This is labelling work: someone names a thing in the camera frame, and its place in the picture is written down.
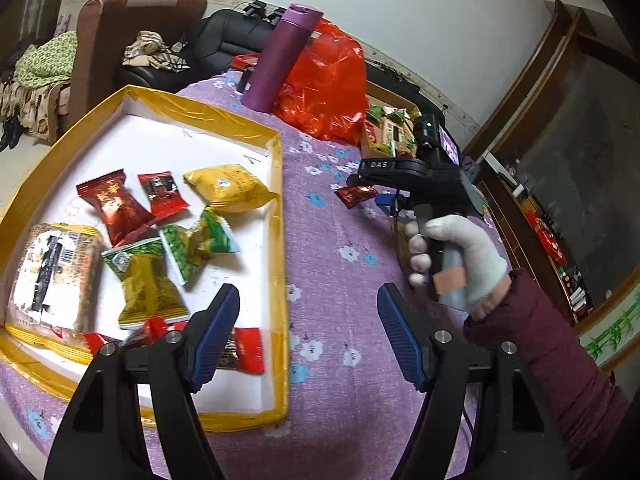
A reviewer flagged red plastic bag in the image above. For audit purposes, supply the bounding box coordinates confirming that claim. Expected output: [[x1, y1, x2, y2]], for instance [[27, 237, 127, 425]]
[[272, 18, 368, 145]]

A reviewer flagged wooden tv cabinet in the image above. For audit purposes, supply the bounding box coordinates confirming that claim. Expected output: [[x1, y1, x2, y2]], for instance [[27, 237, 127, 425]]
[[465, 1, 639, 370]]

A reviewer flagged dark red candy packet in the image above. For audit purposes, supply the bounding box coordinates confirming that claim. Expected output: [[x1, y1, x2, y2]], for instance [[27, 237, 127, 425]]
[[76, 169, 155, 247]]

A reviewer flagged green yellow snack packet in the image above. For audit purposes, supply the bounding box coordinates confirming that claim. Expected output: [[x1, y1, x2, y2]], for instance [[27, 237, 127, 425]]
[[102, 237, 190, 330]]

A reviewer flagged yellow gift box tray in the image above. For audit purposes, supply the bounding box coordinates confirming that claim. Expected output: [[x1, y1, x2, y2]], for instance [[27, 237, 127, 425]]
[[1, 87, 288, 432]]

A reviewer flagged maroon sleeved right forearm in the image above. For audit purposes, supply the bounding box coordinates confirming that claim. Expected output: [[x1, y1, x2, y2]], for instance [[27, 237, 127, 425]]
[[464, 270, 629, 469]]

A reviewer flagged white gloved right hand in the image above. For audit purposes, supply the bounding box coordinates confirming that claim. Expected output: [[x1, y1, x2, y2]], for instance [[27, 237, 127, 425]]
[[406, 214, 511, 320]]

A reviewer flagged yellow snack pouch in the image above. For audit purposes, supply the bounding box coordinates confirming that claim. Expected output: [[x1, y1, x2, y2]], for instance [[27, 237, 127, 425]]
[[183, 164, 278, 214]]

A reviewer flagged brown armchair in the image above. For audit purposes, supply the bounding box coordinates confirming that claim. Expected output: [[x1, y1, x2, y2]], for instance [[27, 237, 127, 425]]
[[66, 0, 207, 128]]

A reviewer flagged purple floral tablecloth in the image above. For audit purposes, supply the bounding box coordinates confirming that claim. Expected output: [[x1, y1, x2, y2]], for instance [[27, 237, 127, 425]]
[[1, 76, 423, 479]]

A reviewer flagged purple thermos bottle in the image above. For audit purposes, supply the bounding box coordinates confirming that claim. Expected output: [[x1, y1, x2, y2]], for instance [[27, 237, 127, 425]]
[[241, 3, 323, 113]]

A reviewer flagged black leather sofa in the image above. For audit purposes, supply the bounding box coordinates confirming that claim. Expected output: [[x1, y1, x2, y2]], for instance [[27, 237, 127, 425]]
[[114, 9, 442, 115]]

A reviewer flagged brown cardboard snack box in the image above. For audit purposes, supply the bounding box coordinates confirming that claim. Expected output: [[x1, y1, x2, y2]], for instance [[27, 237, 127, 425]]
[[360, 81, 420, 158]]

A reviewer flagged brown biscuit packet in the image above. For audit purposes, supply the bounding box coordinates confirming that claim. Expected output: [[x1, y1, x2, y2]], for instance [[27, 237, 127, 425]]
[[6, 223, 103, 351]]

